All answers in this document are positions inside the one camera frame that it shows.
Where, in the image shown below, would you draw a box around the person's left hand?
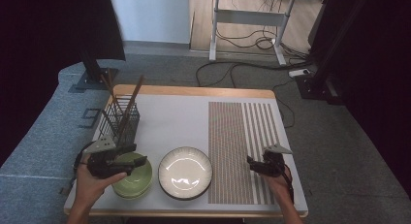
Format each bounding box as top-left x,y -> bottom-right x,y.
75,154 -> 128,209

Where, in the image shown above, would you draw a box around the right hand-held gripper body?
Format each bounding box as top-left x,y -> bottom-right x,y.
258,144 -> 294,178

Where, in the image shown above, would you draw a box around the white standing desk frame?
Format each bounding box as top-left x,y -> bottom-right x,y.
206,0 -> 330,67

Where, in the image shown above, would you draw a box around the thin black floor cable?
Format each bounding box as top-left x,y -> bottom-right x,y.
271,79 -> 296,129

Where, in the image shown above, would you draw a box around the striped woven placemat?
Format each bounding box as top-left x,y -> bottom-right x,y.
207,101 -> 296,206

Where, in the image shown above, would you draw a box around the grey-blue floor mat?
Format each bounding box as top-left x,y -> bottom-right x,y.
0,60 -> 119,224

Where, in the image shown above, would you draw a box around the black stand with base plate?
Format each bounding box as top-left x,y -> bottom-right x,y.
68,48 -> 120,93
294,0 -> 372,106

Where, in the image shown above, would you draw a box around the black wire cutlery basket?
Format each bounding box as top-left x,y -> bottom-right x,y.
98,94 -> 142,147

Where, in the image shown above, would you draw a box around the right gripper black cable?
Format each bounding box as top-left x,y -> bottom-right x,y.
282,164 -> 296,204

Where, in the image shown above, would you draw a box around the black cables under desk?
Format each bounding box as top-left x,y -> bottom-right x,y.
215,0 -> 311,57

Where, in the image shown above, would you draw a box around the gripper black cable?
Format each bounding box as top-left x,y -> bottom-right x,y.
72,141 -> 95,186
282,164 -> 296,204

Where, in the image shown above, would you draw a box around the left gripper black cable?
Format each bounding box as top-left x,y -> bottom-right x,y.
72,141 -> 95,186

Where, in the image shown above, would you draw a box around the person's right hand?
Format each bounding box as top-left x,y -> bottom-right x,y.
261,171 -> 295,203

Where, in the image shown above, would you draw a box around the white power strip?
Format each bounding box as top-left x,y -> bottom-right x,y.
288,68 -> 311,79

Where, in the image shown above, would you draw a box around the long black floor cable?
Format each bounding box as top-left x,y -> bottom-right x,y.
195,57 -> 313,88

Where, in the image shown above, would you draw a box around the black curtain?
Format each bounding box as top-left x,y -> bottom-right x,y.
308,0 -> 411,199

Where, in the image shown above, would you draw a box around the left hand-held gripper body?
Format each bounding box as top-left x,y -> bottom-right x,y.
84,135 -> 130,179

